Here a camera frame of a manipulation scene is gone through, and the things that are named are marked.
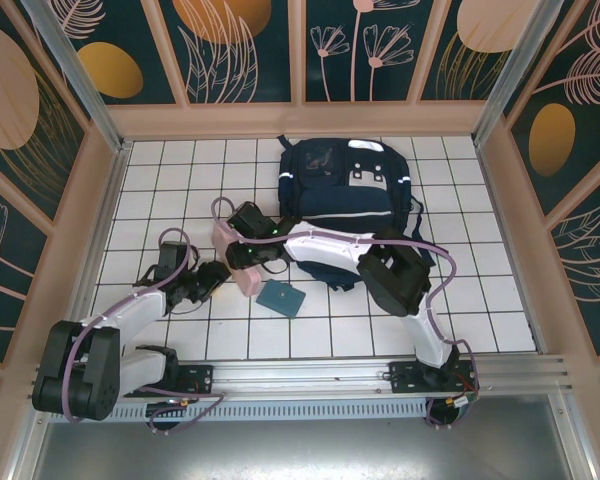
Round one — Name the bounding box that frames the pink pencil case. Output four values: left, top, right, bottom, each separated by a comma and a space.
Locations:
210, 222, 262, 297

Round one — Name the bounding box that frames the navy blue backpack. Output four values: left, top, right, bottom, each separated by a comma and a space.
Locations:
277, 133, 454, 294

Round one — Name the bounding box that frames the grey metal sheet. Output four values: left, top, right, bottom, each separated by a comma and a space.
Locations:
29, 422, 581, 480

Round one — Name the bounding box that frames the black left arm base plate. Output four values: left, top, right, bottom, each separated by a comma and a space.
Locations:
123, 363, 216, 399

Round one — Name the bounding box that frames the aluminium mounting rail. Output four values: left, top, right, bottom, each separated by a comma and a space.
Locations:
27, 353, 576, 402

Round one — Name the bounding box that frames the grey slotted cable duct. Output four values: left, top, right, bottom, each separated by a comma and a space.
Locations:
47, 402, 431, 424

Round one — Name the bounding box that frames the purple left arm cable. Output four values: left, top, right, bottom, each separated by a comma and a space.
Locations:
62, 227, 226, 435

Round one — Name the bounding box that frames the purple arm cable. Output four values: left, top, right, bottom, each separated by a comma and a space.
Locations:
211, 196, 483, 432
62, 227, 226, 435

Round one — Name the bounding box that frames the aluminium corner post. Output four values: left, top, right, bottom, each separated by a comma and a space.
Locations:
472, 0, 566, 146
19, 0, 134, 154

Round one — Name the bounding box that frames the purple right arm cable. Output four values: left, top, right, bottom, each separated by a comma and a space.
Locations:
211, 196, 483, 432

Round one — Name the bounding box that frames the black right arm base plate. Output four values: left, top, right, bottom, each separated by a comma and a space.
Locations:
389, 360, 481, 396

